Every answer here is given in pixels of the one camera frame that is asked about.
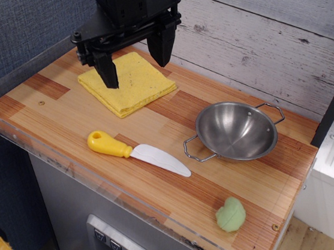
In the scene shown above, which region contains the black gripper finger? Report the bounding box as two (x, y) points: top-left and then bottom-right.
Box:
(146, 28), (176, 67)
(93, 52), (119, 89)

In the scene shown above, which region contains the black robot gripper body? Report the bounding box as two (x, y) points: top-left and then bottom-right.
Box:
(71, 0), (181, 66)

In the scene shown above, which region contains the yellow handled white toy knife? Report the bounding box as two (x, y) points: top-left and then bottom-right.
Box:
(87, 130), (192, 177)

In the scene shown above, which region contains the folded yellow cloth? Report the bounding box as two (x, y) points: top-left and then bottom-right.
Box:
(77, 52), (177, 119)

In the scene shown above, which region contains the silver toy fridge cabinet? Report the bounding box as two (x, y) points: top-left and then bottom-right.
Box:
(30, 155), (199, 250)

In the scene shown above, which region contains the clear acrylic table guard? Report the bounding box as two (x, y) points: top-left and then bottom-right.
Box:
(0, 50), (318, 250)

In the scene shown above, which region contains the silver dispenser button panel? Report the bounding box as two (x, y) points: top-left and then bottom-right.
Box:
(86, 214), (145, 250)

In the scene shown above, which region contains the green felt toy vegetable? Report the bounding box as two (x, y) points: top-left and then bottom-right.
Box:
(215, 197), (246, 233)

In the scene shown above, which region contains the white toy cabinet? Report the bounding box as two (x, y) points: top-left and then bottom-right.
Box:
(294, 122), (334, 239)

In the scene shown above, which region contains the stainless steel two-handled bowl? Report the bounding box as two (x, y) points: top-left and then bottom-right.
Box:
(183, 101), (285, 162)

